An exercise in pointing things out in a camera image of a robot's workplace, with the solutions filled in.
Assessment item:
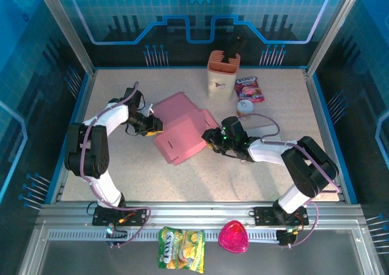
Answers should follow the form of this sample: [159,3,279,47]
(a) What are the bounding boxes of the yellow green candy bag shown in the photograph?
[157,226,206,273]

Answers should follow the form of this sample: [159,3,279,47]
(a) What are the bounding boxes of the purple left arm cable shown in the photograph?
[78,80,153,249]

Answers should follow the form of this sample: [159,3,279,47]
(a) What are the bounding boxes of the black connector module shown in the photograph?
[276,228,300,249]
[105,227,128,249]

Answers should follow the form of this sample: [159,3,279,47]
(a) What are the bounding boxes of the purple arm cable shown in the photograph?
[243,113,341,249]
[78,80,153,249]

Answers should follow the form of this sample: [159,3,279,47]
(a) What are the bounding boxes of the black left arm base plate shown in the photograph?
[92,206,149,227]

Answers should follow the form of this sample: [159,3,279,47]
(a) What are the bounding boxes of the magenta heart-shaped box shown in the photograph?
[218,220,250,254]

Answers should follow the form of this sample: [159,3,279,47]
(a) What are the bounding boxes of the black knife handle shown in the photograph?
[223,33,246,64]

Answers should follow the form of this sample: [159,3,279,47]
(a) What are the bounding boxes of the aluminium side rail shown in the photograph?
[303,68,359,203]
[45,69,97,203]

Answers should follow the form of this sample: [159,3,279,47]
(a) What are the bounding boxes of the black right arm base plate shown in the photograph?
[253,206,309,227]

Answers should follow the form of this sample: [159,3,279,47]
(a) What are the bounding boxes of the aluminium frame post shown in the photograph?
[305,0,365,77]
[33,0,97,77]

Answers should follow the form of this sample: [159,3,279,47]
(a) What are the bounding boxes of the beige knife block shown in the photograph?
[207,50,241,101]

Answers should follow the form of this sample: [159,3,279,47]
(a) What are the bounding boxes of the small white round can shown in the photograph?
[236,99,255,117]

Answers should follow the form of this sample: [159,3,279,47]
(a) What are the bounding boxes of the slotted grey cable duct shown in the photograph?
[47,229,280,243]

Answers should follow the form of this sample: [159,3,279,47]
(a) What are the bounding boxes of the purple candy bag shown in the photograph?
[233,76,266,103]

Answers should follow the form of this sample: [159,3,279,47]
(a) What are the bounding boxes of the aluminium front rail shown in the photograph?
[38,200,365,230]

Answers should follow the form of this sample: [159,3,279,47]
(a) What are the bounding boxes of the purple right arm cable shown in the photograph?
[243,113,341,249]

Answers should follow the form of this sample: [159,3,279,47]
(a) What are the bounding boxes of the pink paper box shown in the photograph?
[151,92,219,166]

